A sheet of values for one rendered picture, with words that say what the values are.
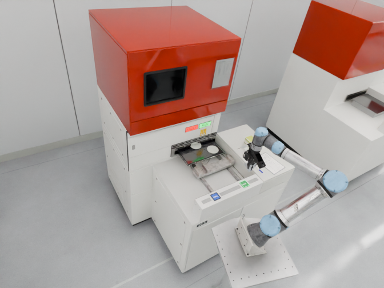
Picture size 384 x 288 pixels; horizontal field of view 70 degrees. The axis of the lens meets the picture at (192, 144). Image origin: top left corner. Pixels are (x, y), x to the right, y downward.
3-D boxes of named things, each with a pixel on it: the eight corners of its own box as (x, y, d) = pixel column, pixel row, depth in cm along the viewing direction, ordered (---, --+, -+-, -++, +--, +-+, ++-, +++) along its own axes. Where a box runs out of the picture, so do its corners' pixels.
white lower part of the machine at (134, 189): (108, 180, 311) (100, 123, 258) (172, 159, 348) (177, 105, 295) (132, 230, 268) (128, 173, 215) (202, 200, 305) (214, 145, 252)
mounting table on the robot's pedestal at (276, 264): (292, 282, 177) (299, 274, 169) (228, 298, 166) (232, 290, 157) (262, 223, 209) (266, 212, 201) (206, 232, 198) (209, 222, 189)
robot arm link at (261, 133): (265, 135, 164) (253, 128, 168) (260, 149, 171) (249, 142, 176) (272, 131, 169) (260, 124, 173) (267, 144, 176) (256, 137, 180)
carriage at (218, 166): (192, 172, 219) (192, 170, 217) (228, 159, 235) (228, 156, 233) (197, 179, 214) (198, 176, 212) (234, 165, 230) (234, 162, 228)
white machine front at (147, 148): (128, 170, 216) (126, 131, 190) (212, 143, 253) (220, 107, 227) (129, 173, 215) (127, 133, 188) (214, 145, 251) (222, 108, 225)
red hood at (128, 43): (97, 84, 231) (87, 9, 193) (180, 71, 268) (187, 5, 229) (130, 136, 186) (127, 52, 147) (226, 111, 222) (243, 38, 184)
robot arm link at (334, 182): (271, 238, 164) (352, 185, 151) (266, 241, 151) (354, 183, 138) (259, 220, 169) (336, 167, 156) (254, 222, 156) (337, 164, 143)
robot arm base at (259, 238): (264, 250, 174) (277, 243, 172) (253, 243, 165) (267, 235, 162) (254, 230, 185) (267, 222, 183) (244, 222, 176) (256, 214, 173)
